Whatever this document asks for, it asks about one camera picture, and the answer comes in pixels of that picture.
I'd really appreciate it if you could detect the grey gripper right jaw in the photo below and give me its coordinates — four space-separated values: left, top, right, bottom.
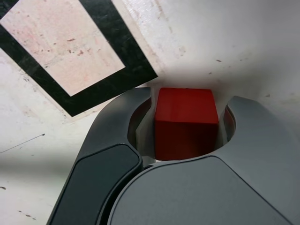
107 95 300 225

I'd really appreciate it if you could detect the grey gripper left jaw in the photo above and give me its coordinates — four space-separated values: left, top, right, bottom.
46 87 157 225

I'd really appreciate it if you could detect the red cube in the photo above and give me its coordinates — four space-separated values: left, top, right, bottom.
153 88 220 161

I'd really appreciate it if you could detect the black tape square outline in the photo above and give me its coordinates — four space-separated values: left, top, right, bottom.
0 0 159 117

